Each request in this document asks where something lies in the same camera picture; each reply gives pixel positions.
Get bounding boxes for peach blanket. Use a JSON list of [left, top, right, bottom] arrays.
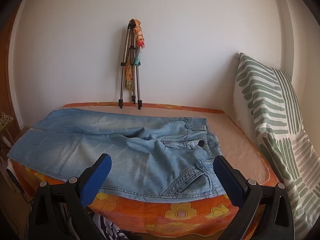
[[61, 104, 271, 186]]

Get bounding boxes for light blue denim pants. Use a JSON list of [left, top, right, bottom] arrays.
[[7, 108, 224, 203]]

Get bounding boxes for green striped white pillow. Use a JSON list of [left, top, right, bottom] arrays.
[[256, 129, 320, 235], [233, 52, 307, 153]]

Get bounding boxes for zebra print clothing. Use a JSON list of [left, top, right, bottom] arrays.
[[57, 202, 137, 240]]

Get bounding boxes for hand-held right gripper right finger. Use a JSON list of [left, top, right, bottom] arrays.
[[213, 155, 295, 240]]

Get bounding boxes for leopard print seat cushion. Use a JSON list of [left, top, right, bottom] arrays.
[[0, 112, 13, 132]]

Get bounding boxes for grey metal tripod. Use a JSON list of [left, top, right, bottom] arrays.
[[118, 19, 143, 110]]

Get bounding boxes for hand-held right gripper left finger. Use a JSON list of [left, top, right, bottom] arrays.
[[27, 153, 112, 240]]

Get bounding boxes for colourful patterned scarf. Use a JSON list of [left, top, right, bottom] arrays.
[[125, 19, 146, 92]]

